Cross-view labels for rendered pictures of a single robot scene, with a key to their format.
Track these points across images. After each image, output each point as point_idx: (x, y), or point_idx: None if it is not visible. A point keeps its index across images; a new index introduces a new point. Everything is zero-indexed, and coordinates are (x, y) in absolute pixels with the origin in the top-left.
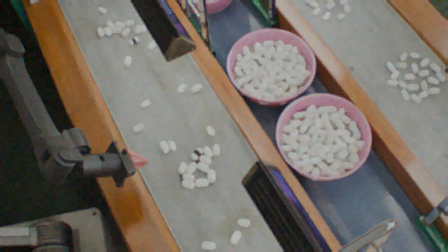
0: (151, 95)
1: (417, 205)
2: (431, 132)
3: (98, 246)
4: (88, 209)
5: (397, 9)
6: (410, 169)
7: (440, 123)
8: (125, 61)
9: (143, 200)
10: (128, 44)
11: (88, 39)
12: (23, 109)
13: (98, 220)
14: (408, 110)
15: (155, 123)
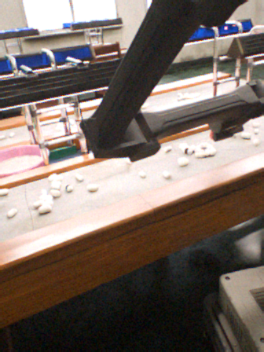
0: (132, 175)
1: None
2: (166, 104)
3: (262, 271)
4: (223, 284)
5: (85, 108)
6: (189, 102)
7: (160, 102)
8: (94, 185)
9: (234, 161)
10: (69, 193)
11: (48, 220)
12: (210, 102)
13: (233, 273)
14: (152, 108)
15: (160, 170)
